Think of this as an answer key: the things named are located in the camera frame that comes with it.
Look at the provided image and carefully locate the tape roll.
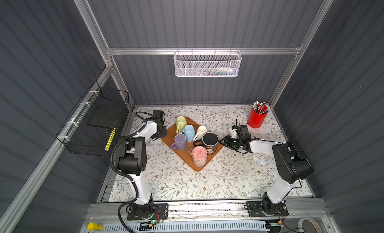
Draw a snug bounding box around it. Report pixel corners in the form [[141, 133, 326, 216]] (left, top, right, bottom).
[[298, 218, 323, 233]]

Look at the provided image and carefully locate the white mug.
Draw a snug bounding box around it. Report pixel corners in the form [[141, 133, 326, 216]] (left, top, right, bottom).
[[193, 125, 208, 141]]

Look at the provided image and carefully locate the black wire wall basket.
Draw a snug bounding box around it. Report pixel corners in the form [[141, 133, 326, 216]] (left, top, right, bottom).
[[57, 83, 130, 156]]

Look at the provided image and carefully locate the light green mug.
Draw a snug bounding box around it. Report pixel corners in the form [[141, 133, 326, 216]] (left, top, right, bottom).
[[176, 116, 188, 134]]

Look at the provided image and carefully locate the black patterned mug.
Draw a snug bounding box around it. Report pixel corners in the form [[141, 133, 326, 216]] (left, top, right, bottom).
[[194, 132, 219, 154]]

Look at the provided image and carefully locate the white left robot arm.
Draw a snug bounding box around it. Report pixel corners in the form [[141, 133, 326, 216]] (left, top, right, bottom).
[[110, 110, 167, 215]]

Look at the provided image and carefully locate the red pen holder cup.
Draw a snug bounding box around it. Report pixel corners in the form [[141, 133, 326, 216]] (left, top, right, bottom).
[[247, 105, 269, 128]]

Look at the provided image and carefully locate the light blue mug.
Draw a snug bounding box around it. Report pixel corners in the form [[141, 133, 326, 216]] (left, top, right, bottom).
[[182, 124, 196, 142]]

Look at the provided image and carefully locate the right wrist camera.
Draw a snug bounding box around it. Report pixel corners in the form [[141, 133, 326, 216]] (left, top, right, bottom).
[[230, 126, 238, 139]]

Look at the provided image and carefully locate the white wire mesh basket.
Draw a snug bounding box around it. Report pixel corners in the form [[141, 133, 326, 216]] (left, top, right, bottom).
[[173, 49, 242, 77]]

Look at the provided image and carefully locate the purple mug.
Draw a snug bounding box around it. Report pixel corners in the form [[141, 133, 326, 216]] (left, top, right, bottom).
[[170, 133, 188, 151]]

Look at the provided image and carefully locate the pink patterned mug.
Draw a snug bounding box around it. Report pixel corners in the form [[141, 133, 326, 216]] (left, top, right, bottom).
[[188, 146, 208, 168]]

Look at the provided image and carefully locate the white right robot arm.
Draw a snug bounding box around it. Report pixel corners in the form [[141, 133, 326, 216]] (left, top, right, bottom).
[[220, 125, 314, 217]]

